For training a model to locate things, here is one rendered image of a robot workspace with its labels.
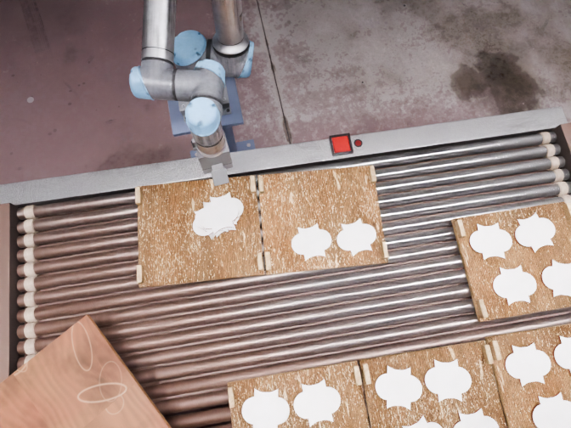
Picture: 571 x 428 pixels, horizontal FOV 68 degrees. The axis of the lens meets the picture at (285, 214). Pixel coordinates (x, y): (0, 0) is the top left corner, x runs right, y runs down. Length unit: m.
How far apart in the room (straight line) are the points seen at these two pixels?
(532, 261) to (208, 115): 1.18
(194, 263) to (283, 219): 0.33
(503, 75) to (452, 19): 0.50
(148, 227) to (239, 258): 0.33
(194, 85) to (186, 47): 0.42
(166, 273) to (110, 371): 0.33
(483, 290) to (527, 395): 0.34
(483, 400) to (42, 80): 2.85
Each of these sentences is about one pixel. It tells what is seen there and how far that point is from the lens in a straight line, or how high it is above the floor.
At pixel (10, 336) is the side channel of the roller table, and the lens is 1.63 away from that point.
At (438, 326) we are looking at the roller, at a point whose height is 0.92.
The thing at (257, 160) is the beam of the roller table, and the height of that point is 0.91.
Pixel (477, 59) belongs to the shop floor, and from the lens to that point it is 3.14.
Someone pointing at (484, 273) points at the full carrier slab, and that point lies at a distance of 1.58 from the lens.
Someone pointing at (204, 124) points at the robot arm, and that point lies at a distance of 0.98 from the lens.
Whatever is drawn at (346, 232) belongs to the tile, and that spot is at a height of 0.94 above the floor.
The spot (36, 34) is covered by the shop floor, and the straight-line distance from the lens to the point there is 3.33.
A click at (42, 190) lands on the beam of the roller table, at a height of 0.92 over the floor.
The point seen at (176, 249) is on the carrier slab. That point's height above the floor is 0.94.
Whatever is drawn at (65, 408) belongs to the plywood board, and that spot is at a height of 1.04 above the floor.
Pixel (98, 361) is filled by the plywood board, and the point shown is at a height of 1.04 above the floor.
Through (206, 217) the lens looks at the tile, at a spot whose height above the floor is 0.98.
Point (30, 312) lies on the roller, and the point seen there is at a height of 0.92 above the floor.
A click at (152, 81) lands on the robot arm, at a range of 1.09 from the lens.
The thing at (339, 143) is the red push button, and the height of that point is 0.93.
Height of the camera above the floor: 2.34
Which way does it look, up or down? 75 degrees down
